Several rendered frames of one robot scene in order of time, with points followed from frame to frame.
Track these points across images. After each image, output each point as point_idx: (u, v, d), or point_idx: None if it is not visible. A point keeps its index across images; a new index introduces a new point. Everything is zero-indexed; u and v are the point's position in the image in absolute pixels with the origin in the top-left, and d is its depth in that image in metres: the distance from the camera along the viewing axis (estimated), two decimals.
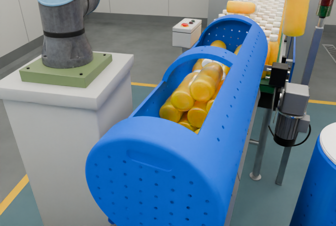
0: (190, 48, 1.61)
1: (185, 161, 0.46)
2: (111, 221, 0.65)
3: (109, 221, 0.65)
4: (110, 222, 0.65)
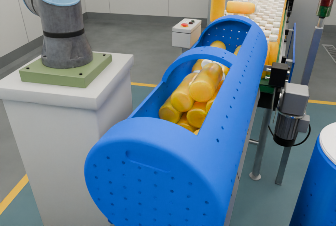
0: (190, 48, 1.61)
1: (184, 162, 0.46)
2: (110, 221, 0.65)
3: (108, 221, 0.66)
4: (109, 222, 0.65)
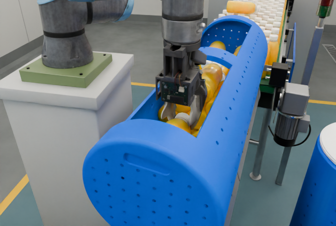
0: None
1: (183, 165, 0.46)
2: None
3: None
4: None
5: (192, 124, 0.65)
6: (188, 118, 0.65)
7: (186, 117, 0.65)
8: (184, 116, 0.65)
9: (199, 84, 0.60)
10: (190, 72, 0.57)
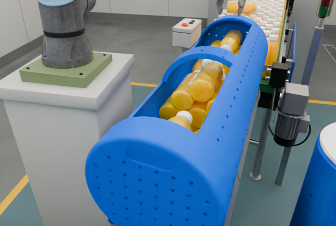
0: (190, 48, 1.61)
1: (185, 161, 0.46)
2: (111, 221, 0.65)
3: (109, 221, 0.65)
4: (110, 222, 0.65)
5: (239, 12, 0.96)
6: (189, 116, 0.66)
7: (187, 115, 0.66)
8: (185, 114, 0.66)
9: None
10: None
